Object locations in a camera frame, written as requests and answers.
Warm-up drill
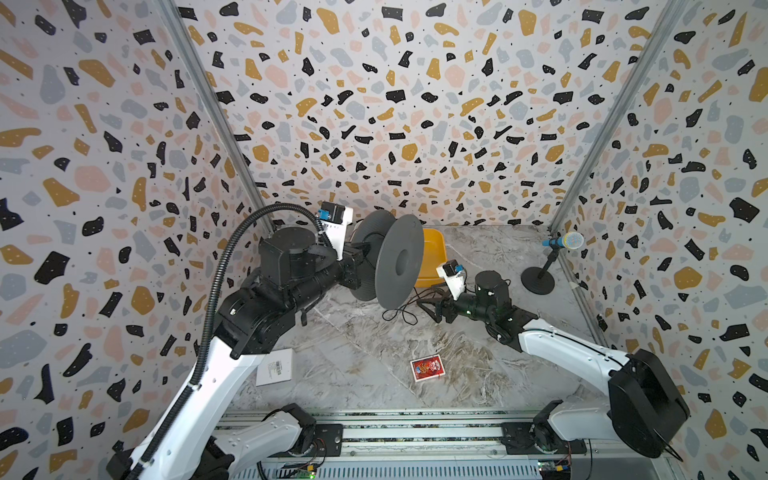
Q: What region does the grey perforated cable spool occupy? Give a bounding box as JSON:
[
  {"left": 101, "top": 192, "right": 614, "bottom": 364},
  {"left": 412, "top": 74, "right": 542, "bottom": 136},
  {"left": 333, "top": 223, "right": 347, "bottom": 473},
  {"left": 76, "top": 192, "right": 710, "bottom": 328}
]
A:
[{"left": 351, "top": 210, "right": 424, "bottom": 310}]

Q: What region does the black cable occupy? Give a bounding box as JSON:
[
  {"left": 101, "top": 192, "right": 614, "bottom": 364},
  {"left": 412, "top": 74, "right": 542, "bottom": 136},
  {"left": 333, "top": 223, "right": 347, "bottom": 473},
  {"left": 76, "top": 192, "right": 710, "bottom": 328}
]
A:
[{"left": 382, "top": 281, "right": 448, "bottom": 327}]

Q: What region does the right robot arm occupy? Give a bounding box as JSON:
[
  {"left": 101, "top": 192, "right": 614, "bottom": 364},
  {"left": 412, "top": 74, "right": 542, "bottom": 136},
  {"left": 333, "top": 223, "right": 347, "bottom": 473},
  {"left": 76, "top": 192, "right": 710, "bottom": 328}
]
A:
[{"left": 432, "top": 261, "right": 690, "bottom": 458}]

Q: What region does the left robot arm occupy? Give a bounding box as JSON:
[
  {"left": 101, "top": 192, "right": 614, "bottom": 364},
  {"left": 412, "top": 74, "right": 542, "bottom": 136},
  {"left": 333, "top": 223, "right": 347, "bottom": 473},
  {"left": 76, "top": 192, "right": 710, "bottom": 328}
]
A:
[{"left": 107, "top": 202, "right": 369, "bottom": 479}]

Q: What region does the yellow plastic bin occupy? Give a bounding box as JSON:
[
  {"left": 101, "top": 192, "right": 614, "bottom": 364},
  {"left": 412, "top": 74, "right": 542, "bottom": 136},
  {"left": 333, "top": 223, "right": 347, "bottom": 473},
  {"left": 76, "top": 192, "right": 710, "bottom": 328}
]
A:
[{"left": 415, "top": 228, "right": 448, "bottom": 289}]

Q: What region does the black microphone stand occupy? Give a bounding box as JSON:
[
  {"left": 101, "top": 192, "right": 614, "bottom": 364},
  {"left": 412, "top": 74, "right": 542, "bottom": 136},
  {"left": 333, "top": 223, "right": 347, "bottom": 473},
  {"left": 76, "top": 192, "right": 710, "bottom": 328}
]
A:
[{"left": 520, "top": 246, "right": 561, "bottom": 295}]

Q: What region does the blue toy microphone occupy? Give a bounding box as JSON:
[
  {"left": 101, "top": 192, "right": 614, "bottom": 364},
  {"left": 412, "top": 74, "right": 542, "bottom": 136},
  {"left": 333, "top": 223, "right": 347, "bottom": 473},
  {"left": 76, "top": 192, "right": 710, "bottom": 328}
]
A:
[{"left": 542, "top": 231, "right": 585, "bottom": 250}]

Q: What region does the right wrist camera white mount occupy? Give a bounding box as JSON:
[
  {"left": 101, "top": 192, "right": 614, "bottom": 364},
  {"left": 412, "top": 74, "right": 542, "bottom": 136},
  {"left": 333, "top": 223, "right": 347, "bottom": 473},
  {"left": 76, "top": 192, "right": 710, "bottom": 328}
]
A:
[{"left": 436, "top": 259, "right": 467, "bottom": 300}]

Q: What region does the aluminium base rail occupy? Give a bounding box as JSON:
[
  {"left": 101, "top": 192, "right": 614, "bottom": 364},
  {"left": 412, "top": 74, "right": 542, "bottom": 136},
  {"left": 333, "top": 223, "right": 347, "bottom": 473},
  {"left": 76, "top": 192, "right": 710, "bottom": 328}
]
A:
[{"left": 215, "top": 407, "right": 673, "bottom": 480}]

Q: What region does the aluminium corner rail left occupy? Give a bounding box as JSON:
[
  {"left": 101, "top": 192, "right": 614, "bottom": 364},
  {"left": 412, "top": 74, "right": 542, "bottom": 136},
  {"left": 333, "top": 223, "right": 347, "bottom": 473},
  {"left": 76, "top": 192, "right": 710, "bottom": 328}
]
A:
[{"left": 153, "top": 1, "right": 265, "bottom": 217}]

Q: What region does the aluminium corner rail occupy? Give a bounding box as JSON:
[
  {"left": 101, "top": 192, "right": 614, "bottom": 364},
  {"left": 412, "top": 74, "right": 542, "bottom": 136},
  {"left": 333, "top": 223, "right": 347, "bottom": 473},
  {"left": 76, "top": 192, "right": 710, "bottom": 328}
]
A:
[
  {"left": 153, "top": 1, "right": 265, "bottom": 217},
  {"left": 547, "top": 0, "right": 685, "bottom": 234}
]

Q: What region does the aluminium corner rail right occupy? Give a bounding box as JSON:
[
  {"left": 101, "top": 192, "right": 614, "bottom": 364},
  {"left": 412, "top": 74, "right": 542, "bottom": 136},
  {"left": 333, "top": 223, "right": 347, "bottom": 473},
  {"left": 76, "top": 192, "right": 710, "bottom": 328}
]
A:
[{"left": 547, "top": 0, "right": 685, "bottom": 234}]

